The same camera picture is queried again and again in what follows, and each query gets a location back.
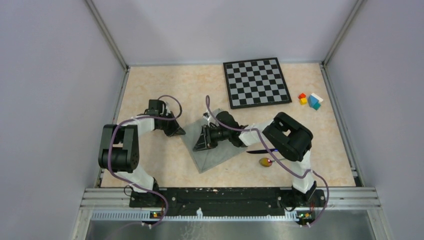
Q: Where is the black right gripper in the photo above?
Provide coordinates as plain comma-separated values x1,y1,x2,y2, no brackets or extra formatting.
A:
194,124,232,151

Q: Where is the grey cloth napkin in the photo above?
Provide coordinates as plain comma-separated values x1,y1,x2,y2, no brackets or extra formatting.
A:
182,119,247,173

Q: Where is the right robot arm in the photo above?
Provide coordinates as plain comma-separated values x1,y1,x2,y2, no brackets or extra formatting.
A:
192,111,317,210

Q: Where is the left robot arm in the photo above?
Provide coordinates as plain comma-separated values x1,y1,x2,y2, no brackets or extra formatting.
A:
98,96,186,207

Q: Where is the dark purple knife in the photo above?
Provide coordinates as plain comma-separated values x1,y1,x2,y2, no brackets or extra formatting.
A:
247,148,278,154

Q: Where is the iridescent metal spoon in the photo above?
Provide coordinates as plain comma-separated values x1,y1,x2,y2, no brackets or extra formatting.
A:
258,157,275,167

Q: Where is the black and grey chessboard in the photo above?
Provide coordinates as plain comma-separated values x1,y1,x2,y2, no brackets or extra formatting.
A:
222,57,292,109

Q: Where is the yellow wooden block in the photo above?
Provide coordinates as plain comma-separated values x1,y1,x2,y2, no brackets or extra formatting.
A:
299,97,308,105

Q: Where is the blue wooden block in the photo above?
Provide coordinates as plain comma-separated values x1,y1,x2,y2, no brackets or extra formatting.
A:
307,95,320,108

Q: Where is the teal wooden block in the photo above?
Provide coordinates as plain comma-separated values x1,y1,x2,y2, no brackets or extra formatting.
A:
312,102,321,111

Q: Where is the white wooden block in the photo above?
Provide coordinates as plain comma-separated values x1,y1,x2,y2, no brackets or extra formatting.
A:
311,93,324,103

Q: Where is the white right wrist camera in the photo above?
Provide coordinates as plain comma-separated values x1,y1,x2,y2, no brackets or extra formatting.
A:
202,112,214,125

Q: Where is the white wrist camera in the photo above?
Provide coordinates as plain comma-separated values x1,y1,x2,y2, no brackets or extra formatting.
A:
202,112,214,125
165,102,172,114

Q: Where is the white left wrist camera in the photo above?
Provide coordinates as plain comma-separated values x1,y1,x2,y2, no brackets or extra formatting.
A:
165,102,172,114

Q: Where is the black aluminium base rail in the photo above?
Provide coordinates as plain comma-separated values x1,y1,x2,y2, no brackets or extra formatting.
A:
79,187,379,229

